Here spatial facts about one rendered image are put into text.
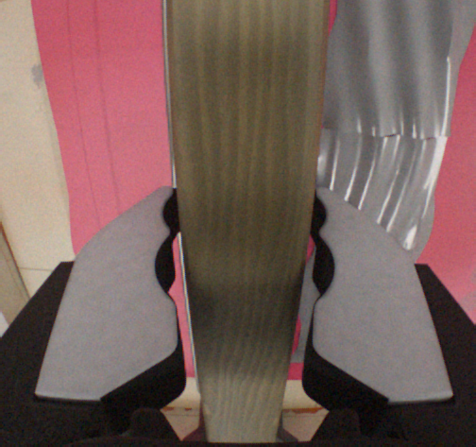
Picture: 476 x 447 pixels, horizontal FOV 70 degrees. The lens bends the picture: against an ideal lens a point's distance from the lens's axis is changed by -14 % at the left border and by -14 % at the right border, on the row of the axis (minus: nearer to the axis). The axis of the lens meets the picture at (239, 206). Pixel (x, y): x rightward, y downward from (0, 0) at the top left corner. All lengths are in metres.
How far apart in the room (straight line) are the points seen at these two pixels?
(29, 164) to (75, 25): 0.08
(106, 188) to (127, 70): 0.06
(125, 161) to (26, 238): 0.09
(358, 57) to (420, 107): 0.04
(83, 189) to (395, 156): 0.16
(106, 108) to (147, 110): 0.02
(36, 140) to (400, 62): 0.18
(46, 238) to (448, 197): 0.24
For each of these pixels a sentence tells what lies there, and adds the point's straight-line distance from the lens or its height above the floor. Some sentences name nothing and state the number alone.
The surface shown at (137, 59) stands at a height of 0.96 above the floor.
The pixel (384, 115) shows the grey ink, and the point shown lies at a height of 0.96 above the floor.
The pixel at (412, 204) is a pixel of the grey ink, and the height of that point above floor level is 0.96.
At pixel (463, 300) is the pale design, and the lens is 0.30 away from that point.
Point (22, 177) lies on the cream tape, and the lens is 0.23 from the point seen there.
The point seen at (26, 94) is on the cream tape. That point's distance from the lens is 0.21.
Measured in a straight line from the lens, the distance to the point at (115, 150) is 0.20.
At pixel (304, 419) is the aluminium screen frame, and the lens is 0.36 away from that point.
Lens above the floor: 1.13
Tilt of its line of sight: 58 degrees down
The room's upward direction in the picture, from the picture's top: 179 degrees counter-clockwise
